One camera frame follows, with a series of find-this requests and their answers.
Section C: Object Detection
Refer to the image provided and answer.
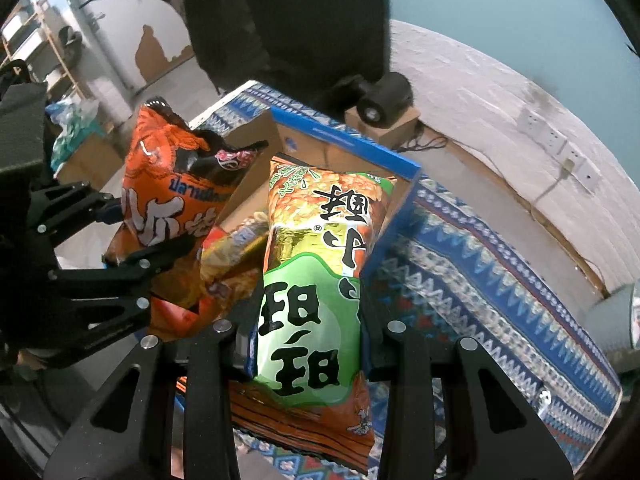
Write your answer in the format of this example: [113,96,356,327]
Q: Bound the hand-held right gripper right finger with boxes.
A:
[357,282,573,480]

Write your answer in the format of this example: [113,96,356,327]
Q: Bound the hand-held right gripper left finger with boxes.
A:
[45,320,256,480]

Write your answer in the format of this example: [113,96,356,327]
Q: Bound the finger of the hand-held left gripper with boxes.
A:
[50,234,197,367]
[30,182,125,247]

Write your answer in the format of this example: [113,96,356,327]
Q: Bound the orange snack bag white characters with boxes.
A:
[105,97,273,341]

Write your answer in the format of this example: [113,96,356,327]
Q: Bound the green peanut snack bag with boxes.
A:
[230,152,398,476]

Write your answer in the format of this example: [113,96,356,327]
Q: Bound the blue cardboard box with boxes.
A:
[220,107,423,281]

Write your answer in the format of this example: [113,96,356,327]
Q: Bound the teal plastic bags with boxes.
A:
[45,97,106,171]

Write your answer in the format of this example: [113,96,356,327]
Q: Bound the brown cardboard carton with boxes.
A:
[55,132,126,191]

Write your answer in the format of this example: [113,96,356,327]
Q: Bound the wooden shelf rack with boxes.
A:
[0,0,88,106]

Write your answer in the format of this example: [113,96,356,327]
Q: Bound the white door with peeled paint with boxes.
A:
[55,0,196,96]

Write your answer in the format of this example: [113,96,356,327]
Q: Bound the patterned blue blanket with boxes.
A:
[187,80,623,480]

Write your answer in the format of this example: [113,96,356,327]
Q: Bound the small cardboard box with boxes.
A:
[345,105,421,148]

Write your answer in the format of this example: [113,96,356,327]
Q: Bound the grey-blue waste bin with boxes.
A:
[582,280,640,373]

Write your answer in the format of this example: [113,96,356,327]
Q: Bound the black hanging cloth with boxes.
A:
[177,0,393,111]

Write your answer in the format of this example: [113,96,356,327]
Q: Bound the black cable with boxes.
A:
[395,127,448,153]

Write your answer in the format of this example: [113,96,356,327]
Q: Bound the grey power cable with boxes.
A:
[530,160,573,216]

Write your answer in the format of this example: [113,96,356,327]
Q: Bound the black camera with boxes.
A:
[340,71,413,126]

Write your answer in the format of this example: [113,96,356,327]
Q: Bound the white wall socket with plug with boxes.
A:
[560,142,586,173]

